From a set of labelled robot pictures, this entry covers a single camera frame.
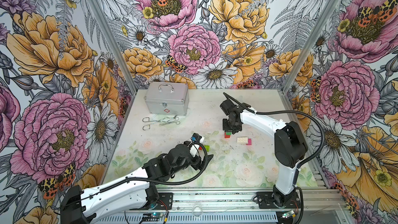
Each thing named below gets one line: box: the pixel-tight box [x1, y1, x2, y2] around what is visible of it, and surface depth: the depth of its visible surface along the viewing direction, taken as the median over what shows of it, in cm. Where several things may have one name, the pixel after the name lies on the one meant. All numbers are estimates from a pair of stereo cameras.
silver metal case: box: [144, 81, 190, 116], surface depth 101 cm
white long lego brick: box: [236, 136, 249, 145], surface depth 94 cm
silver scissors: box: [142, 115, 180, 123], surface depth 107 cm
